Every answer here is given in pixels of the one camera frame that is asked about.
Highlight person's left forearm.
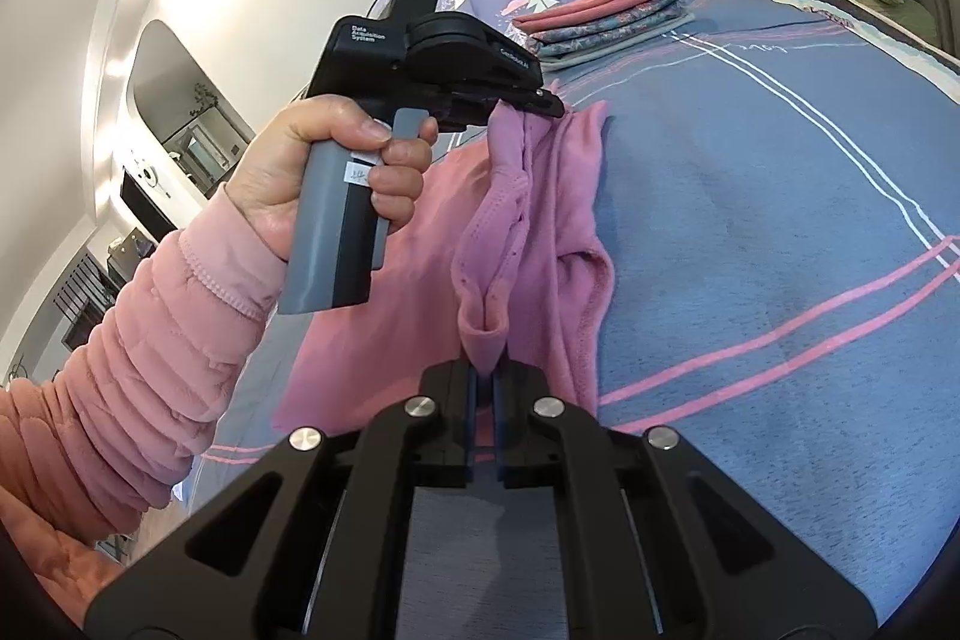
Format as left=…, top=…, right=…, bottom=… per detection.
left=0, top=186, right=290, bottom=547

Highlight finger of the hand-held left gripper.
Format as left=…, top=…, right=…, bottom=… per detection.
left=491, top=83, right=565, bottom=120

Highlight folded pink garment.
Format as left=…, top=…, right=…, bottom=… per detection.
left=512, top=0, right=659, bottom=35

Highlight dark shelf unit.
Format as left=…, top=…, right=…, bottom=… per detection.
left=56, top=227, right=162, bottom=352

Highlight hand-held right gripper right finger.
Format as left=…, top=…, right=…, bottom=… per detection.
left=491, top=361, right=878, bottom=640

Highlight pink pants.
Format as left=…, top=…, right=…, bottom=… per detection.
left=271, top=98, right=616, bottom=453

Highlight person's pink jacket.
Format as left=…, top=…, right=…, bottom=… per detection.
left=0, top=482, right=132, bottom=630

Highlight stack of folded clothes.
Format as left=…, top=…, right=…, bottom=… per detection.
left=529, top=0, right=687, bottom=58

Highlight person's left hand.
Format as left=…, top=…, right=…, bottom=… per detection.
left=225, top=94, right=440, bottom=262

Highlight folded grey garment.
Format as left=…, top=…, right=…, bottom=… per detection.
left=540, top=14, right=695, bottom=67

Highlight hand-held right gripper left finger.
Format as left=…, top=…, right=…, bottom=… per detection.
left=82, top=361, right=481, bottom=640

